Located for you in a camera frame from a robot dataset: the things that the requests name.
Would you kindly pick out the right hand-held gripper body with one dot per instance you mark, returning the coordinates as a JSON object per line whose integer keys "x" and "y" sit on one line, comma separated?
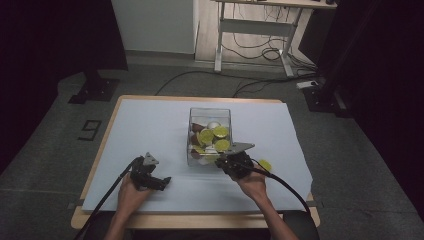
{"x": 240, "y": 165}

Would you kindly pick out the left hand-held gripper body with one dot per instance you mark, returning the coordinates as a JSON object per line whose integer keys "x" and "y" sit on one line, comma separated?
{"x": 143, "y": 175}

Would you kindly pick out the clear plastic box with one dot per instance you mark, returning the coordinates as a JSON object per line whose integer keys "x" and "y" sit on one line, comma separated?
{"x": 208, "y": 115}

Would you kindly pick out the person's right hand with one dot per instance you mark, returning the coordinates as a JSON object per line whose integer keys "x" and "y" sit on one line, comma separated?
{"x": 255, "y": 186}

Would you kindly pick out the person's left hand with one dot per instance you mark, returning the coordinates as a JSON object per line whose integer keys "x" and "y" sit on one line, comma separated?
{"x": 130, "y": 198}

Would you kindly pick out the light blue table mat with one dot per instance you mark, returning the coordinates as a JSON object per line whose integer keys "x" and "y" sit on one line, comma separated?
{"x": 156, "y": 133}

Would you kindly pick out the wooden table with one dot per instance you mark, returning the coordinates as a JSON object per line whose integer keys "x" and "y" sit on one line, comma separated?
{"x": 200, "y": 220}

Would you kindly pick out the grey tape strip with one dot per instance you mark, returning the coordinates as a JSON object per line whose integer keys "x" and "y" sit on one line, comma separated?
{"x": 75, "y": 204}
{"x": 318, "y": 203}

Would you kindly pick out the black stand base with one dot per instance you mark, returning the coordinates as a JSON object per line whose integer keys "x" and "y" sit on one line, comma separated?
{"x": 96, "y": 88}

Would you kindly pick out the white power strip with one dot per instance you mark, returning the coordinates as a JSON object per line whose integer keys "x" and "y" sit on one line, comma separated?
{"x": 307, "y": 84}

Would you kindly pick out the black stand with base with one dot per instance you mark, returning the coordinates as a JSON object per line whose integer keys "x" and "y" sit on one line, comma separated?
{"x": 328, "y": 95}

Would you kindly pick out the white cabinet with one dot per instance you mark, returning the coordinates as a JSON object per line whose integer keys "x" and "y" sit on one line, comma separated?
{"x": 153, "y": 25}

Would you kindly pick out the dark curtain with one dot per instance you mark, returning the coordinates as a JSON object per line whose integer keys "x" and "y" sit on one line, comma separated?
{"x": 393, "y": 83}
{"x": 46, "y": 40}

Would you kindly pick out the white desk frame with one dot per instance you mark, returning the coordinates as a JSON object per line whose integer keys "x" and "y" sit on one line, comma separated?
{"x": 253, "y": 27}

